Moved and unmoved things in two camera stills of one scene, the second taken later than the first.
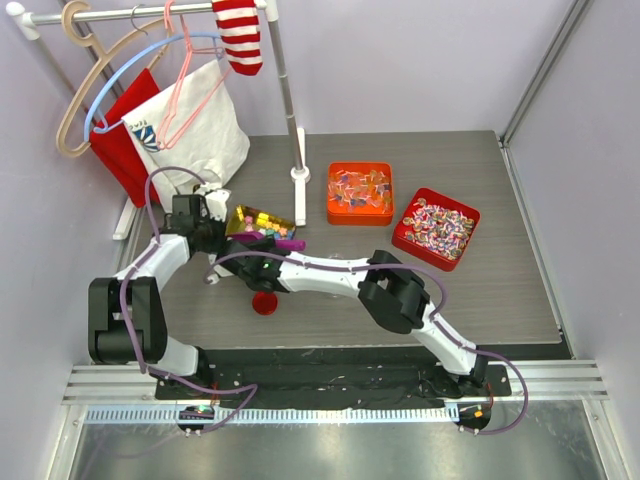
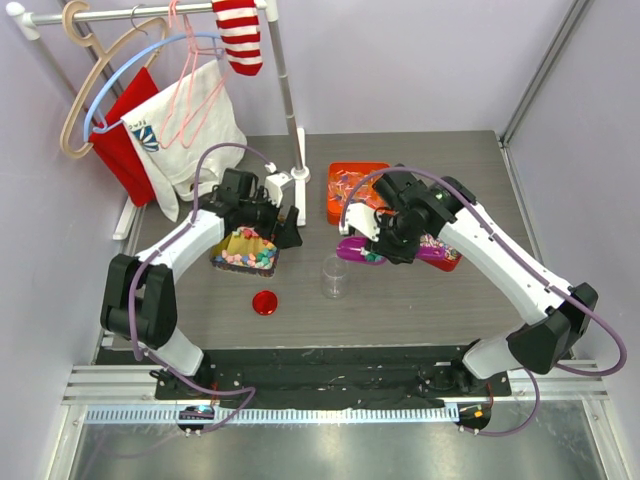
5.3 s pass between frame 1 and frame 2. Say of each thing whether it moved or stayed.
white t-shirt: stayed
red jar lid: stayed
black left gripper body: moved
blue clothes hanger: stayed
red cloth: stayed
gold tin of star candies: moved
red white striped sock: stayed
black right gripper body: moved
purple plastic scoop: moved
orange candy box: stayed
